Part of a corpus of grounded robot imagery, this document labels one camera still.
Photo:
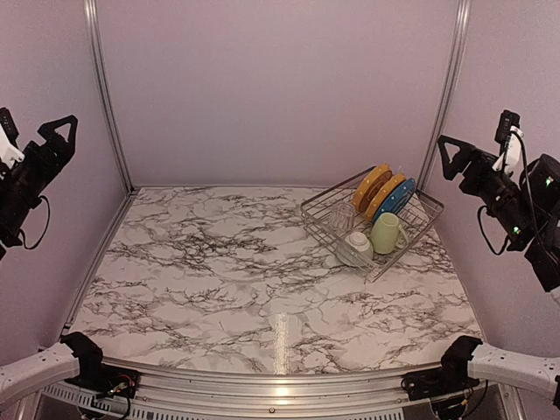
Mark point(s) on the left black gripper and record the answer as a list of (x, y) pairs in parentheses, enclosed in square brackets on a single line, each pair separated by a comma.
[(51, 164)]

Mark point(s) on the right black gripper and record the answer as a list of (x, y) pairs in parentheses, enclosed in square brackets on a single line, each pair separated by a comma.
[(479, 159)]

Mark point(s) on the blue polka dot plate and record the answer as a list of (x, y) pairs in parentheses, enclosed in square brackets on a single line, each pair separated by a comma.
[(397, 199)]

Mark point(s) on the pale green mug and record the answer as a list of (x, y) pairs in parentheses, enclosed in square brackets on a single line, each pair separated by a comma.
[(388, 234)]

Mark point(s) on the clear drinking glass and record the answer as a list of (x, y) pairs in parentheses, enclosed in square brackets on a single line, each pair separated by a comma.
[(341, 218)]

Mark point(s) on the white green bowl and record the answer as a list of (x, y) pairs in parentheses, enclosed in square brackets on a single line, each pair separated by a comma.
[(355, 250)]

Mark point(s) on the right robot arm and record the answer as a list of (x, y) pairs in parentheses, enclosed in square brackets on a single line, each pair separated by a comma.
[(524, 197)]

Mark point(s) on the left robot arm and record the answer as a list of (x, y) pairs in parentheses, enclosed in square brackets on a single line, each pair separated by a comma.
[(73, 355)]

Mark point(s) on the yellow plate rear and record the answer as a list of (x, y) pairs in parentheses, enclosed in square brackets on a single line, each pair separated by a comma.
[(370, 186)]

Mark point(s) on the yellow plate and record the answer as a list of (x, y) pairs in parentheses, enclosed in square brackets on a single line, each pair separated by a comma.
[(370, 186), (377, 201)]

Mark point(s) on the yellow plate middle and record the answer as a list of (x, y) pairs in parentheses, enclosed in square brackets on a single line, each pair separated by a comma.
[(377, 201)]

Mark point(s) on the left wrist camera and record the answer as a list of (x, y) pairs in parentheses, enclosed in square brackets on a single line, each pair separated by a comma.
[(10, 153)]

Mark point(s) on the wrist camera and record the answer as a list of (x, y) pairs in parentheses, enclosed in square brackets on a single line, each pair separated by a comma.
[(10, 153), (508, 135)]

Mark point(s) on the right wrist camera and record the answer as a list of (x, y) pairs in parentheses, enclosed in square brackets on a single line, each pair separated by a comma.
[(508, 135)]

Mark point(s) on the wire dish rack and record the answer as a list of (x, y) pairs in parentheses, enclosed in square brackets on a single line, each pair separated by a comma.
[(418, 217)]

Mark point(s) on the left aluminium frame post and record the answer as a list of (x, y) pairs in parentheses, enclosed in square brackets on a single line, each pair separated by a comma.
[(102, 82)]

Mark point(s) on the aluminium frame post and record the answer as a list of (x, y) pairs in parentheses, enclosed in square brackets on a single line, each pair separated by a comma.
[(102, 82), (451, 79)]

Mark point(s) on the right aluminium frame post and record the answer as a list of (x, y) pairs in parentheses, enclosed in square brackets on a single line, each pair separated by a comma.
[(451, 79)]

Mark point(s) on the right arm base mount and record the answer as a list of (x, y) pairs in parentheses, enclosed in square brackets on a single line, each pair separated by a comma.
[(434, 382)]

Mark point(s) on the front aluminium rail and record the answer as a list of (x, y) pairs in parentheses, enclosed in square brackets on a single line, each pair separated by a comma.
[(172, 393)]

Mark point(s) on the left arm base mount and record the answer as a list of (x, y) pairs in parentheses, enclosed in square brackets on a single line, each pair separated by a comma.
[(109, 381)]

